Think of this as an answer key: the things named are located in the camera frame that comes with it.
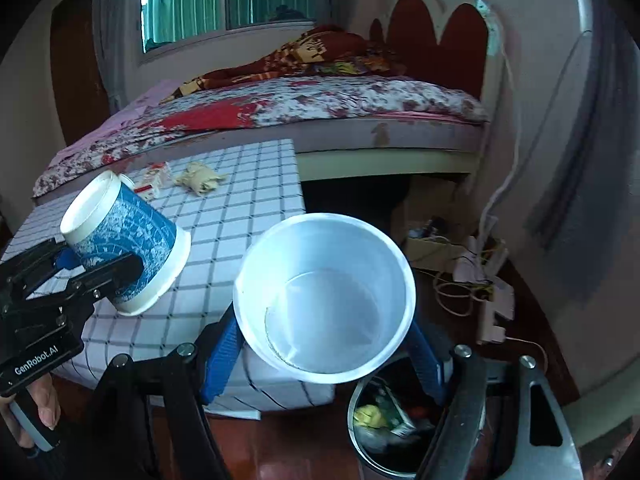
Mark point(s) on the person's left hand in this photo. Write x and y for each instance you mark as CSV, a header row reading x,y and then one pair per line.
x,y
47,400

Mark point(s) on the white checkered tablecloth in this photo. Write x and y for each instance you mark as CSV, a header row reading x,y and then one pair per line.
x,y
225,220

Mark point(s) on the black trash bin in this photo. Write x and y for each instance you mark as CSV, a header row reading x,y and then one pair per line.
x,y
360,440

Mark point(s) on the cream bed frame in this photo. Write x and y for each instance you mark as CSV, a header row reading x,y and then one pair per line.
x,y
390,162

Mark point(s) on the red and white cigarette box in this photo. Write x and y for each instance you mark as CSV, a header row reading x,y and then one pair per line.
x,y
152,180

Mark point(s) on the floral bed sheet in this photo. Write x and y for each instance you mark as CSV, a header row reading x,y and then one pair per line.
x,y
325,100

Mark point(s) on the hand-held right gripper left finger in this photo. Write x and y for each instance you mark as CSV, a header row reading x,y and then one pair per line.
x,y
222,360

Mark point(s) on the red patterned blanket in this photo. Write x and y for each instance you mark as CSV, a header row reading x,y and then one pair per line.
x,y
310,55

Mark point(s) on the pink cloth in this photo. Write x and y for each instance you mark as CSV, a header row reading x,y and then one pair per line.
x,y
115,125

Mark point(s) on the white power strip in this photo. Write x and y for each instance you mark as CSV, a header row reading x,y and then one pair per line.
x,y
495,310

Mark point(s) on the green and white carton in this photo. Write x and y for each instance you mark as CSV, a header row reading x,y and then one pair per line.
x,y
395,410

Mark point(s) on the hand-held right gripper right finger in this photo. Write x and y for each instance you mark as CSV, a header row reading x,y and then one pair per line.
x,y
426,365

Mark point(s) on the blue patterned paper cup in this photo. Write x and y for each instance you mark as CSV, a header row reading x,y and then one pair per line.
x,y
125,240

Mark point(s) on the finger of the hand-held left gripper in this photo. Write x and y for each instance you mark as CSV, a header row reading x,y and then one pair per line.
x,y
117,272
50,260

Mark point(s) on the red and white headboard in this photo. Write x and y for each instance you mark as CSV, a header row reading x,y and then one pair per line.
x,y
435,40

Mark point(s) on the cardboard box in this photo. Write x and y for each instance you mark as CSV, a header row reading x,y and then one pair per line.
x,y
435,252

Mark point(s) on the blue cup with white inside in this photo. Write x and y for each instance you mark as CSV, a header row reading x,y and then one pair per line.
x,y
325,300

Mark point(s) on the window with green curtain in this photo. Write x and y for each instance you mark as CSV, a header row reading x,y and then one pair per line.
x,y
225,0

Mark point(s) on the yellow plastic bag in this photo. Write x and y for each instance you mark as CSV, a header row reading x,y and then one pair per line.
x,y
368,415

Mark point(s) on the brown wooden door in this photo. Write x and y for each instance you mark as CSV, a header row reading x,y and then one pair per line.
x,y
77,65

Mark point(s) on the crumpled brown paper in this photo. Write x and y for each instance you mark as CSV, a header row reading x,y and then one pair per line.
x,y
200,178

